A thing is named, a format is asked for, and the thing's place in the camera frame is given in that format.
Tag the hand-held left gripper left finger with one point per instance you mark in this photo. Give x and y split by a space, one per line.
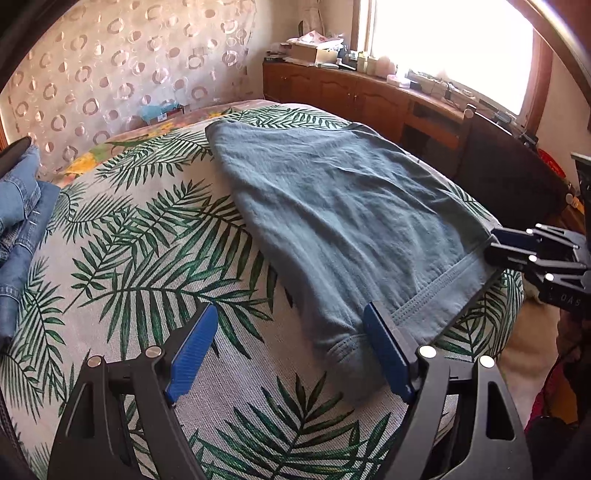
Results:
191 355

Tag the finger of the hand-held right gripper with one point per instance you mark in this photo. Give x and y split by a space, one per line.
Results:
512 238
508 259

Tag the dark folded cloth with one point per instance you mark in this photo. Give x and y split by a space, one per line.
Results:
14 154

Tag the person's dark clothing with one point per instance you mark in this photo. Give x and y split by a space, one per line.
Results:
563 429

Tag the box with blue cloth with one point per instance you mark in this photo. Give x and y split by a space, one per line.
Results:
159 113

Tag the wooden framed window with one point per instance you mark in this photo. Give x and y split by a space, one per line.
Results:
443 46

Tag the open cardboard box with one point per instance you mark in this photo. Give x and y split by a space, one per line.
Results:
314 53

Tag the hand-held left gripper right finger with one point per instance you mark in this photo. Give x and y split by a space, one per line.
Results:
388 350

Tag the stack of folded jeans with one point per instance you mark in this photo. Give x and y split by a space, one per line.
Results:
23 217

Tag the long wooden cabinet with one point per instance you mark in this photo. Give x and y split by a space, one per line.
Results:
351 101

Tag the circle patterned curtain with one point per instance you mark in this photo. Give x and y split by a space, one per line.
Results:
115 64

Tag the group of white bottles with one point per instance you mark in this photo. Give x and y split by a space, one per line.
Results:
376 64

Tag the blue denim shorts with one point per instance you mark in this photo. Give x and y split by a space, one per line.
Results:
341 217

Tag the leaf print bed sheet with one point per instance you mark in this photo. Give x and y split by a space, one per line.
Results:
152 267

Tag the white power strip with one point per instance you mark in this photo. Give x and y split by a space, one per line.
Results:
436 85

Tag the floral blanket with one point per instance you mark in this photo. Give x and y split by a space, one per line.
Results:
129 143

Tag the dark chair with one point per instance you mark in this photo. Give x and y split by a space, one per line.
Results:
512 170

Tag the small black device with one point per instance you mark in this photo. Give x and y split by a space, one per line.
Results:
531 139

